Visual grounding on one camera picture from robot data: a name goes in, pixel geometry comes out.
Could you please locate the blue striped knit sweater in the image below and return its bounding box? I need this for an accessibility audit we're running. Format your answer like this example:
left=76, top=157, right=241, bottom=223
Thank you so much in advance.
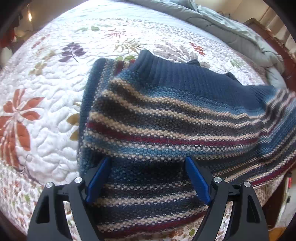
left=77, top=50, right=295, bottom=240

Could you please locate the floral quilted bedspread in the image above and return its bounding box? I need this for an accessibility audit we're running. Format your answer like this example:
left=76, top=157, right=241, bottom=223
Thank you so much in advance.
left=1, top=1, right=285, bottom=234

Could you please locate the dark wooden headboard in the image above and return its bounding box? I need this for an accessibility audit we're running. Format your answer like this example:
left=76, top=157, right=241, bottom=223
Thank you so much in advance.
left=244, top=8, right=295, bottom=90

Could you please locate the grey-blue comforter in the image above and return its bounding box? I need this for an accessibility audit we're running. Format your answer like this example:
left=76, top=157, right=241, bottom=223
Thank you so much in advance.
left=131, top=0, right=287, bottom=88

